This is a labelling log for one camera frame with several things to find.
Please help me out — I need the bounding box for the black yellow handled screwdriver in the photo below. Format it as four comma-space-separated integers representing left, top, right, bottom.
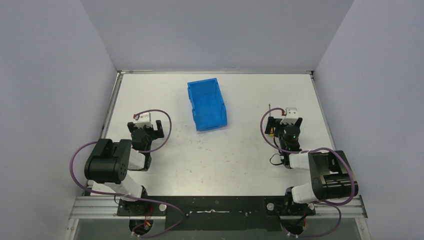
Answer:
268, 112, 274, 137

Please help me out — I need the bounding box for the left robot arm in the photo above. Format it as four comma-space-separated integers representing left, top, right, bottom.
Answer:
84, 120, 164, 216

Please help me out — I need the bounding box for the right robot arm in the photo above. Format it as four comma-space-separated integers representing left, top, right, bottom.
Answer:
260, 116, 359, 216

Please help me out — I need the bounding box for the blue plastic bin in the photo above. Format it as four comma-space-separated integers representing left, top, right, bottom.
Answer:
187, 78, 228, 132

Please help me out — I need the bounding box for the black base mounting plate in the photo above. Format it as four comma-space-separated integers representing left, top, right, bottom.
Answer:
116, 196, 316, 232

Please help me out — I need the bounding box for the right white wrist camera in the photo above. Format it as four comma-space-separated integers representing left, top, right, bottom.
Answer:
280, 107, 299, 125

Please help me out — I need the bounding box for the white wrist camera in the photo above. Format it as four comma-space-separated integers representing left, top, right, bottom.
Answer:
280, 107, 299, 125
134, 112, 153, 129

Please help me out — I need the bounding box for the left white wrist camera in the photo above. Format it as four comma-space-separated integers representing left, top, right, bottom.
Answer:
134, 112, 153, 129

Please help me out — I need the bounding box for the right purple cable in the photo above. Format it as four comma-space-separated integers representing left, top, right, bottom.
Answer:
259, 107, 356, 239

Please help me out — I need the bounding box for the purple cable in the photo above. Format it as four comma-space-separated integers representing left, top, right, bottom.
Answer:
259, 107, 356, 239
69, 109, 186, 239

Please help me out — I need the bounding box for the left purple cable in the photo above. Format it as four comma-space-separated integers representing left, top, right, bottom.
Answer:
69, 109, 186, 239

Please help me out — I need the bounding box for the aluminium front rail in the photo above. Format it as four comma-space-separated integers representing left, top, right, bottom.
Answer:
69, 195, 368, 220

